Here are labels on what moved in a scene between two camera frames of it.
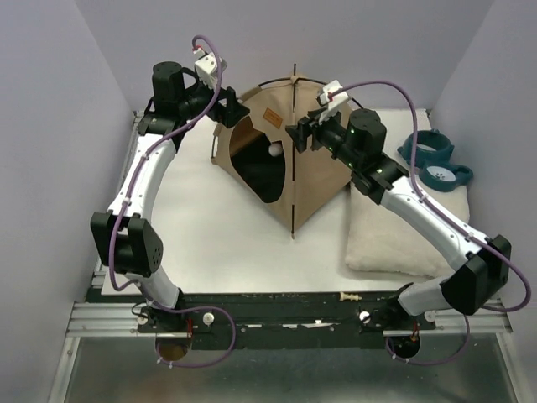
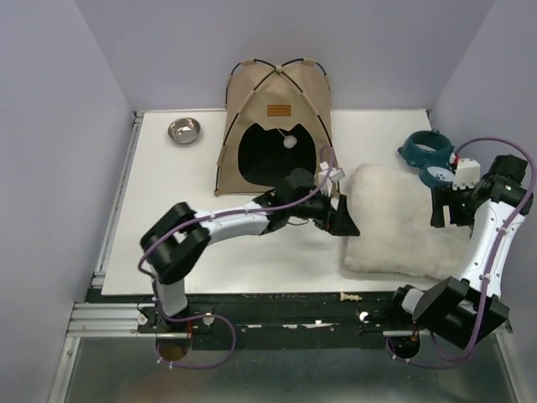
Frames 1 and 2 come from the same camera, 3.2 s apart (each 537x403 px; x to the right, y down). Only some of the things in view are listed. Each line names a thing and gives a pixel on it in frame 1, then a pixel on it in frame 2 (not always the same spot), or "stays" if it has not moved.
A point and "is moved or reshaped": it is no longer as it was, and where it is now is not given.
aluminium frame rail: (94, 316) stays
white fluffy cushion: (381, 241) stays
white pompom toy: (275, 149) -> (289, 141)
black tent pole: (293, 170) -> (238, 112)
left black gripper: (232, 112) -> (337, 222)
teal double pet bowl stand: (437, 171) stays
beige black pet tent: (262, 158) is moved or reshaped
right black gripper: (304, 128) -> (447, 196)
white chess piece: (352, 297) stays
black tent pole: (213, 145) -> (281, 70)
